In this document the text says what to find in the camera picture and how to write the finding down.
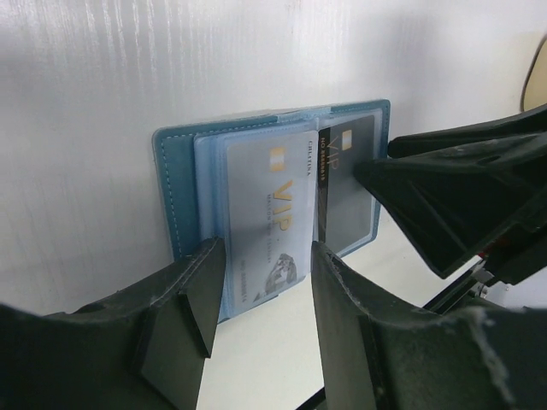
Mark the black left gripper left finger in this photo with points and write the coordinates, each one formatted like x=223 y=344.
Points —
x=143 y=347

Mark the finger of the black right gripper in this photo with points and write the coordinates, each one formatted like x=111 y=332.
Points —
x=531 y=121
x=452 y=203

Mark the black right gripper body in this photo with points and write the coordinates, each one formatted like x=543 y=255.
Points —
x=511 y=259

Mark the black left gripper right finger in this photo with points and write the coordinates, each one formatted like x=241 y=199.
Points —
x=381 y=352

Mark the black VIP credit card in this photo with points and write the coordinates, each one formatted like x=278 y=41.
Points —
x=344 y=208

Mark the white credit card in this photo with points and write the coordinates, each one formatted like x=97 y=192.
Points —
x=271 y=204

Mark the beige oval card tray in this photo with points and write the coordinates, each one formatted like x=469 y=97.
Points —
x=534 y=89

